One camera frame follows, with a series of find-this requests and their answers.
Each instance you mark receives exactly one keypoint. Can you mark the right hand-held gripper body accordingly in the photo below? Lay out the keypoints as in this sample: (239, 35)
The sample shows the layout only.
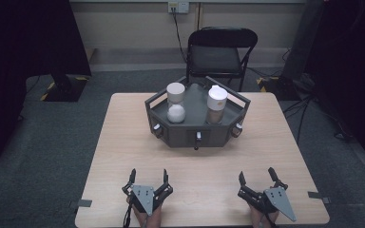
(277, 199)

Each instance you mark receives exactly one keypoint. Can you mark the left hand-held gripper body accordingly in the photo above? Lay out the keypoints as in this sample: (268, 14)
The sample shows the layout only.
(145, 196)

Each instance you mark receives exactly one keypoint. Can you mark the glass salt shaker white lid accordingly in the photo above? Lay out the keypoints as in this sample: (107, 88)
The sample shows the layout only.
(176, 114)

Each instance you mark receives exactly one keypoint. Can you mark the dark grey seasoning rack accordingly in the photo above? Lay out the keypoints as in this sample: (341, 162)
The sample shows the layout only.
(196, 104)

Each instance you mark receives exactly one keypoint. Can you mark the brown spice shaker white lid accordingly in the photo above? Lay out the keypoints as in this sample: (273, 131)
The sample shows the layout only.
(217, 98)

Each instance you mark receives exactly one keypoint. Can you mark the person's left hand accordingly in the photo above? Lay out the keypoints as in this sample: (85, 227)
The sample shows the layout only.
(149, 221)

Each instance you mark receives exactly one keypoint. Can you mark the person's right hand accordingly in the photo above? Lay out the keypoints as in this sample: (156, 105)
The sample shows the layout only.
(259, 220)

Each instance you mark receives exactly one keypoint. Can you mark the grey tape strip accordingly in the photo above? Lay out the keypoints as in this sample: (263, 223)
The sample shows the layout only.
(81, 203)
(318, 196)

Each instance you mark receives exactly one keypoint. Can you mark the black stand base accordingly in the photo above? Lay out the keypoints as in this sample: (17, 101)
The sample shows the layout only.
(65, 88)
(282, 87)

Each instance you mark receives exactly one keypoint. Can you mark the black folding chair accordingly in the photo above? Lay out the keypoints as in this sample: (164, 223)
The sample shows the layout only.
(215, 58)

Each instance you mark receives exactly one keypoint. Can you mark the black curtain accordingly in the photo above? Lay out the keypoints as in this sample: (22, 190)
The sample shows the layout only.
(19, 63)
(351, 63)

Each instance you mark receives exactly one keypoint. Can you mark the white wall socket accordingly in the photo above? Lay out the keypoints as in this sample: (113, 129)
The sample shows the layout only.
(178, 7)

